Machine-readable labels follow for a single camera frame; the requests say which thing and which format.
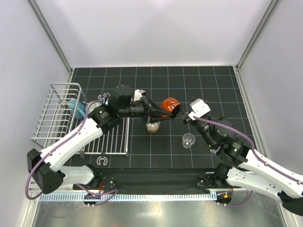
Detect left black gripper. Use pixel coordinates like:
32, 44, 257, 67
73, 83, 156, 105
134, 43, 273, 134
118, 95, 171, 124

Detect steel tumbler cup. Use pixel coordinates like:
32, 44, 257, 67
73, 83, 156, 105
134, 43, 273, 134
146, 122, 160, 133

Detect orange black ceramic cup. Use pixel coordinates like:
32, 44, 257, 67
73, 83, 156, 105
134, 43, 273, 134
161, 97, 181, 119

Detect small clear glass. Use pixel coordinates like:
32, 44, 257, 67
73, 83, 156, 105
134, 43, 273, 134
182, 133, 196, 148

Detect large clear plastic cup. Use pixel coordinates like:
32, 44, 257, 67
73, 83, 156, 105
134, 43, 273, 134
210, 146, 221, 154

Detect grey ceramic mug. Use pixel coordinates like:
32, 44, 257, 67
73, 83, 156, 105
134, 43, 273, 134
86, 101, 102, 113

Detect blue ceramic mug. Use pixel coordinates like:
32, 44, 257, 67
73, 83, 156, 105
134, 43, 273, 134
68, 99, 86, 120

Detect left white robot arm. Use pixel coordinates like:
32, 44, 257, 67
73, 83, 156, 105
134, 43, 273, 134
25, 85, 173, 198

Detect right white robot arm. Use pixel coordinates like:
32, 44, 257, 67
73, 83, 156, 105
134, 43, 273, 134
179, 104, 303, 216

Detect black grid mat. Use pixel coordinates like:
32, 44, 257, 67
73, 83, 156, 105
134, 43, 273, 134
65, 66, 253, 169

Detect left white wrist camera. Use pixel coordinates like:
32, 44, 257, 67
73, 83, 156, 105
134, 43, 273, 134
133, 89, 146, 101

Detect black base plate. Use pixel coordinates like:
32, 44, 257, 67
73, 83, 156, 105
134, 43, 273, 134
83, 168, 231, 195

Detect slotted cable duct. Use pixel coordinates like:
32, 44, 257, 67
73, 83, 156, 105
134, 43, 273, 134
39, 192, 217, 202

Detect metal wire dish rack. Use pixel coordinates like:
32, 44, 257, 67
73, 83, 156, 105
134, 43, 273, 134
30, 83, 130, 159

